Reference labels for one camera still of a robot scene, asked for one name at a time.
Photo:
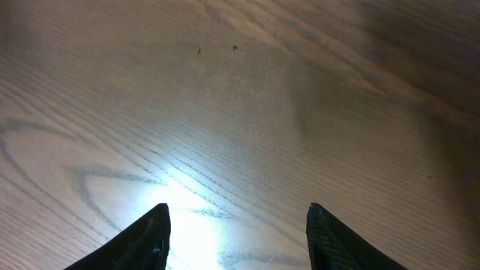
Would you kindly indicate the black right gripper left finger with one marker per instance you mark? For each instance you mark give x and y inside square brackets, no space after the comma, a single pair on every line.
[144,245]

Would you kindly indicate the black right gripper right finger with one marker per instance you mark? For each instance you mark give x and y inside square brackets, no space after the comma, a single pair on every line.
[332,245]

